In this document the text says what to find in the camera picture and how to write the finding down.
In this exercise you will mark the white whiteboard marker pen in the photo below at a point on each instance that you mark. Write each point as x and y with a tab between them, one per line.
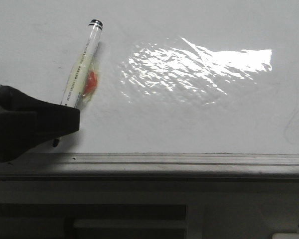
82	80

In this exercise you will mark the white box bottom right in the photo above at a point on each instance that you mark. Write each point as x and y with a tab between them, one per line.
285	236

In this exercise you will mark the white whiteboard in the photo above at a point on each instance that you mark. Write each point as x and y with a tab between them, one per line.
174	76

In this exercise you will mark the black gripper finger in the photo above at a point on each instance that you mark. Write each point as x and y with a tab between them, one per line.
26	122

